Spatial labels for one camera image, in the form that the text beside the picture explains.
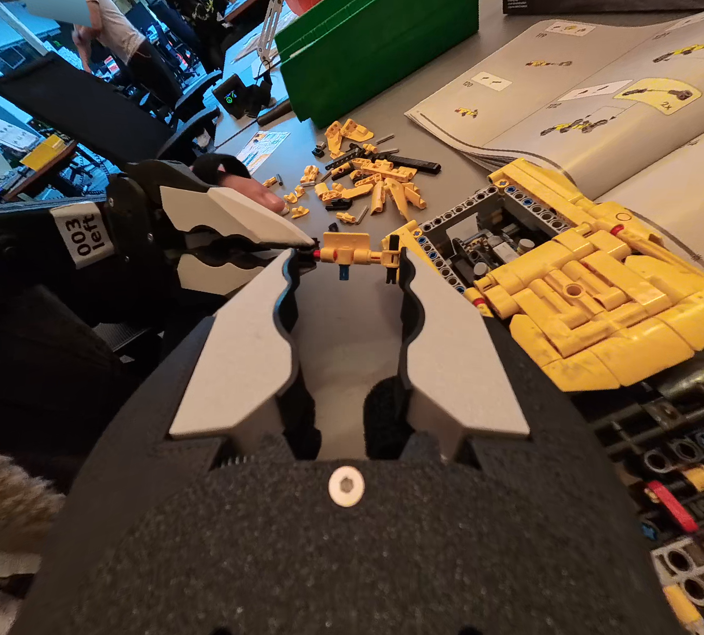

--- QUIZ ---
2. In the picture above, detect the pile of yellow brick pieces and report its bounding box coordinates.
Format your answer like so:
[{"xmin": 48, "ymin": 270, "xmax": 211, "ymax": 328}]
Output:
[{"xmin": 264, "ymin": 118, "xmax": 443, "ymax": 226}]

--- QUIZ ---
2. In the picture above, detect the fleece-lined jacket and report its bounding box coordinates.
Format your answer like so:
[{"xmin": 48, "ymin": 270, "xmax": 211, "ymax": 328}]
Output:
[{"xmin": 0, "ymin": 456, "xmax": 67, "ymax": 583}]

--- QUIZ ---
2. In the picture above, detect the open instruction booklet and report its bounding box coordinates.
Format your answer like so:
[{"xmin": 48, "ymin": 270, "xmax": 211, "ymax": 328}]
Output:
[{"xmin": 405, "ymin": 14, "xmax": 704, "ymax": 262}]

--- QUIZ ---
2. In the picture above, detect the yellow brick car model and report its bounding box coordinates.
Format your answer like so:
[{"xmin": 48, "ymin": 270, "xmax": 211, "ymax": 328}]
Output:
[{"xmin": 391, "ymin": 159, "xmax": 704, "ymax": 635}]

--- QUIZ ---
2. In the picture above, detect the grey desk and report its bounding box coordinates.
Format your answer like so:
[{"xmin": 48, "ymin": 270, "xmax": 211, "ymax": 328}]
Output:
[{"xmin": 204, "ymin": 0, "xmax": 704, "ymax": 449}]

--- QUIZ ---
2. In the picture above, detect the black office chair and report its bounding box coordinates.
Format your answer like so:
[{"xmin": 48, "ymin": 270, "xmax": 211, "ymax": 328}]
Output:
[{"xmin": 0, "ymin": 50, "xmax": 221, "ymax": 169}]

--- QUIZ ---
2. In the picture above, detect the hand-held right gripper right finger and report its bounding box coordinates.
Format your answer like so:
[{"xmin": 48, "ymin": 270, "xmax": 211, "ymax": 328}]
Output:
[{"xmin": 363, "ymin": 250, "xmax": 533, "ymax": 460}]

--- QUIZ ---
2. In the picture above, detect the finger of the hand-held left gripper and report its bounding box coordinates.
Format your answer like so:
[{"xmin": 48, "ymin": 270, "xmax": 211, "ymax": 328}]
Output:
[
  {"xmin": 176, "ymin": 248, "xmax": 298, "ymax": 298},
  {"xmin": 160, "ymin": 185, "xmax": 321, "ymax": 254}
]

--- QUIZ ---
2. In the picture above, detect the printed paper sheet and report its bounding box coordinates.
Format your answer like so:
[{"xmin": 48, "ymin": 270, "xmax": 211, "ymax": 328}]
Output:
[{"xmin": 236, "ymin": 129, "xmax": 290, "ymax": 177}]

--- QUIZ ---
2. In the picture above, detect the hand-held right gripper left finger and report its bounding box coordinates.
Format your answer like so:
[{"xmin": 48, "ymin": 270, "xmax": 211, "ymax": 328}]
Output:
[{"xmin": 169, "ymin": 248, "xmax": 322, "ymax": 460}]

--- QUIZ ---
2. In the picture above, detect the green plastic bin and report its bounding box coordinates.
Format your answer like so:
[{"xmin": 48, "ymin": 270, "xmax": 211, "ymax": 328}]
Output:
[{"xmin": 275, "ymin": 0, "xmax": 481, "ymax": 129}]

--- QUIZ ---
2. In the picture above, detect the person's left hand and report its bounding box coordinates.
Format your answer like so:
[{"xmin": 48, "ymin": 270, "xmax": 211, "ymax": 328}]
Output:
[{"xmin": 193, "ymin": 154, "xmax": 287, "ymax": 213}]

